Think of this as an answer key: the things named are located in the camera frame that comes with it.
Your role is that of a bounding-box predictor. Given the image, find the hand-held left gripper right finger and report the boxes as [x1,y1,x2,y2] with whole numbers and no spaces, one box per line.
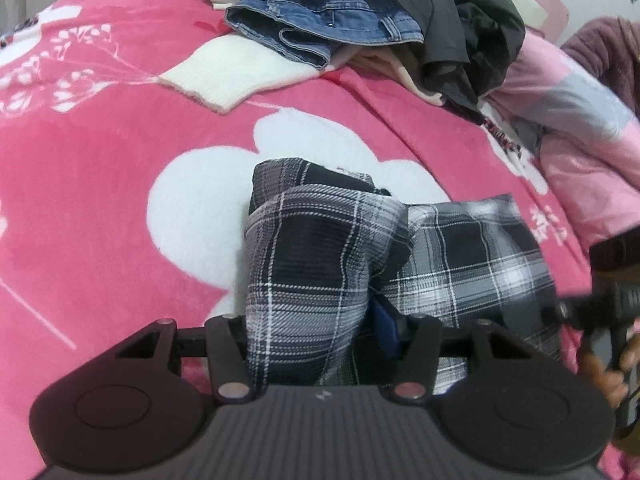
[374,296,536,403]

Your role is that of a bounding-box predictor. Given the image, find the dark grey garment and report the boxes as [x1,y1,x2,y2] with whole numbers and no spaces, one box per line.
[367,0,527,113]

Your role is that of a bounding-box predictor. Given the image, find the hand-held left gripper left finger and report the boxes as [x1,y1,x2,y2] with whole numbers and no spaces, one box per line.
[116,314,251,402]

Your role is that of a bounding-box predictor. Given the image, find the pink white headboard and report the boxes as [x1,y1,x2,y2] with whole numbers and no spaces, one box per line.
[485,0,571,41]

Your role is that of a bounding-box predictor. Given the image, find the person's right hand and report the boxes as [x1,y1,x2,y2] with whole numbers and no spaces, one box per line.
[577,332,640,408]

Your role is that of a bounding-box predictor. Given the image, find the pink floral printed blanket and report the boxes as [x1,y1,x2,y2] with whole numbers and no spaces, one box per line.
[0,0,640,480]

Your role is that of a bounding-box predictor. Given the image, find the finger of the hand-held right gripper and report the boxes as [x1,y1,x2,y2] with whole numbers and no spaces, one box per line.
[544,299,601,328]

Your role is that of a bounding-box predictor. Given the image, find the blue denim jeans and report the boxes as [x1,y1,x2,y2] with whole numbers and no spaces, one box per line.
[224,0,426,70]

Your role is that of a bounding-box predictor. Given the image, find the white knit sweater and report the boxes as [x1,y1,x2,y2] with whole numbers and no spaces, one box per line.
[157,0,331,113]

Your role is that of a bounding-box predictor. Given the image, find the peach garment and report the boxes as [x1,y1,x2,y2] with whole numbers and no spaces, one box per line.
[347,47,446,107]

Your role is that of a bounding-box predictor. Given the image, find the black white plaid shirt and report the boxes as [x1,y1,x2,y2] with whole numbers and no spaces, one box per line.
[242,157,563,396]

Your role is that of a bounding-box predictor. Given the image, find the light pink quilt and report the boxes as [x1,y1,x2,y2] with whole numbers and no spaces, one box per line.
[480,27,640,241]

